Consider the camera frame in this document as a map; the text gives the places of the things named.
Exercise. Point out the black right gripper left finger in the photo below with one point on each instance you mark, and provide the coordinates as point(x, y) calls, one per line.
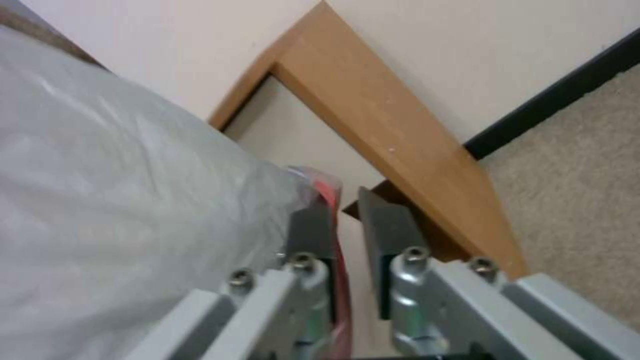
point(280, 300)

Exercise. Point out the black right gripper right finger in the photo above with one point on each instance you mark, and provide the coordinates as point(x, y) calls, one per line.
point(450, 303)

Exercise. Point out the translucent white garbage bag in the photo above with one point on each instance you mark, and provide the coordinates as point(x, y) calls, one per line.
point(125, 195)

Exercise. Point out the black baseboard strip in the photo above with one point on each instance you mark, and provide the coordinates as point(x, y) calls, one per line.
point(555, 93)

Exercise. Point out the wooden door frame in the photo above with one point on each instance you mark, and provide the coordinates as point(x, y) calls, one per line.
point(380, 131)

